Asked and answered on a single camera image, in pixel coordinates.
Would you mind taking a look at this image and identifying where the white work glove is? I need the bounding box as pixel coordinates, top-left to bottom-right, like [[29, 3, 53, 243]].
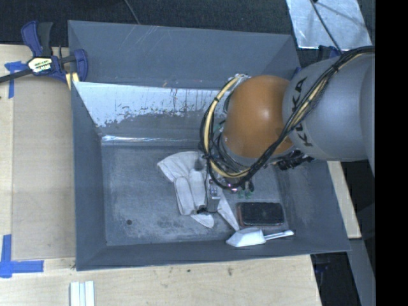
[[156, 150, 240, 232]]

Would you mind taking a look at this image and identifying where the black flat phone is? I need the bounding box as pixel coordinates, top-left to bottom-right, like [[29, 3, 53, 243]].
[[236, 201, 286, 228]]

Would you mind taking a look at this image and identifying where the white plastic scoop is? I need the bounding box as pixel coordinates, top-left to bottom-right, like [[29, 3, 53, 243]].
[[225, 228, 295, 248]]

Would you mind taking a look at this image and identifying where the grey metal bin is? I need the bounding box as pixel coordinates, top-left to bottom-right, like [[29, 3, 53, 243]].
[[67, 19, 353, 272]]

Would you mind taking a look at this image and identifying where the pale wood board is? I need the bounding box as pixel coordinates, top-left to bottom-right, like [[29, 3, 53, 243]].
[[11, 77, 77, 262]]

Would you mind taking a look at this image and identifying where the black cylinder on white bracket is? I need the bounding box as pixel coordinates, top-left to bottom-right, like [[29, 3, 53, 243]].
[[275, 150, 316, 171]]

